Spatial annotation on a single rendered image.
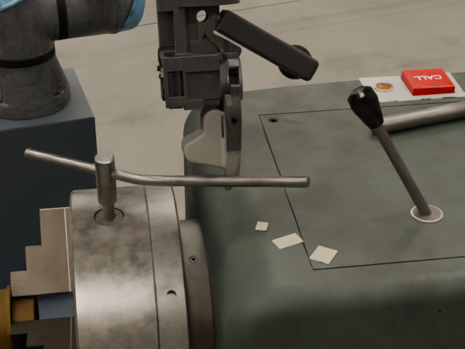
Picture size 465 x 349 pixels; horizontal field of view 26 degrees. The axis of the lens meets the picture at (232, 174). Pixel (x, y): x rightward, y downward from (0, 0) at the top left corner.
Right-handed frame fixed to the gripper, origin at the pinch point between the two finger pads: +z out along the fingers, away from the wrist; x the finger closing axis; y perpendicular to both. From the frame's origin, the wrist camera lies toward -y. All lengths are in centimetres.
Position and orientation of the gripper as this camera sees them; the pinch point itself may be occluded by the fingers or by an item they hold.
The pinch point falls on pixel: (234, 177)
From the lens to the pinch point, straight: 109.4
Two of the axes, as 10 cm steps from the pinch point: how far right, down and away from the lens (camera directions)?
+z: 0.5, 9.7, 2.2
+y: -9.9, 0.8, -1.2
